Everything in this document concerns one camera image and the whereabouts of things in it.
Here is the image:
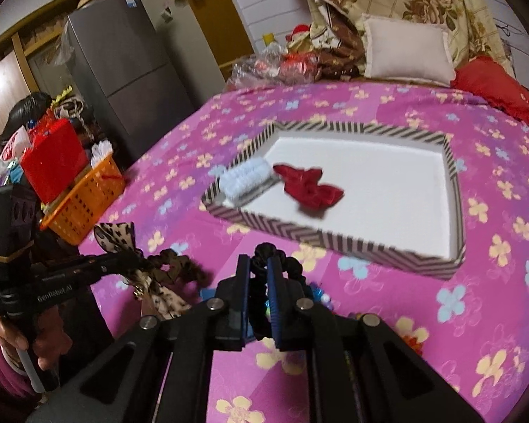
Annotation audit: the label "red santa toy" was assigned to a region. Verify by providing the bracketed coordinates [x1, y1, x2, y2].
[290, 24, 315, 50]

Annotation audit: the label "white plastic bag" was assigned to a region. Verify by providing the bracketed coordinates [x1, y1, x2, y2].
[90, 140, 116, 165]

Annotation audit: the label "black bead bracelet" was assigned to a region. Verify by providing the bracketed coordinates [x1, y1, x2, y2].
[251, 242, 308, 341]

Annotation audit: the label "white pillow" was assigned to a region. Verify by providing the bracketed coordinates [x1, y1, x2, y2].
[361, 14, 456, 88]

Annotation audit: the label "plastic bottle with yellow cap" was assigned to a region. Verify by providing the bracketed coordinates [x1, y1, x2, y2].
[262, 33, 288, 59]

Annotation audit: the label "clear plastic bag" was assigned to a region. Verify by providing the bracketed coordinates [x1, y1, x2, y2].
[226, 50, 292, 91]

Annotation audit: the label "striped tray box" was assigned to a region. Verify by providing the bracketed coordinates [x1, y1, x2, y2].
[201, 120, 467, 280]

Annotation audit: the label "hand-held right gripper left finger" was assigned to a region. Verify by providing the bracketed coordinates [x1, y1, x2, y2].
[24, 253, 252, 423]

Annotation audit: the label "red pillow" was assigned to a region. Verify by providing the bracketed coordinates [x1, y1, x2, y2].
[450, 56, 529, 127]

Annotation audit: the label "leopard print hair bow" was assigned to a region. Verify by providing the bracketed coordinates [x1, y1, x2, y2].
[92, 222, 191, 319]

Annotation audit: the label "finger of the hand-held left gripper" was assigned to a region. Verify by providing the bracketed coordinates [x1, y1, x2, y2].
[77, 252, 149, 281]

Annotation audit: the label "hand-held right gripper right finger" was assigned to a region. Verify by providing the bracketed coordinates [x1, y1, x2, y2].
[266, 256, 486, 423]

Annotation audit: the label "red hair bow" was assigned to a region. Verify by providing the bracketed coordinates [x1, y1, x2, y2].
[273, 164, 346, 220]

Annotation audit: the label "grey refrigerator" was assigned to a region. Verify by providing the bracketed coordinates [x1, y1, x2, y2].
[64, 0, 214, 166]

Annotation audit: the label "person's left hand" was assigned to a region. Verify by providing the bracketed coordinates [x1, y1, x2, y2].
[0, 308, 73, 377]

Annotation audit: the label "orange plastic basket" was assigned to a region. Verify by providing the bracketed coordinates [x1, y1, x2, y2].
[39, 152, 127, 246]

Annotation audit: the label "person's left forearm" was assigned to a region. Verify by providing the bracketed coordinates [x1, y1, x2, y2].
[0, 343, 41, 411]

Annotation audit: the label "brown scrunchie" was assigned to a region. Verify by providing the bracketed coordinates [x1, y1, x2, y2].
[147, 249, 213, 292]

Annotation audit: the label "red box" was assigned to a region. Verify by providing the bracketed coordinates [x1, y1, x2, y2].
[20, 117, 89, 206]

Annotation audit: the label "pink floral bedsheet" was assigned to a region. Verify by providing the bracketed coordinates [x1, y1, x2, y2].
[77, 77, 529, 423]

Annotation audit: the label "wooden wardrobe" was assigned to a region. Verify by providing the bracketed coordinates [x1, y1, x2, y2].
[0, 31, 41, 153]

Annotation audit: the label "red snack packets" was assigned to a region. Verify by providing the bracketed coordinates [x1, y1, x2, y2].
[281, 52, 323, 84]

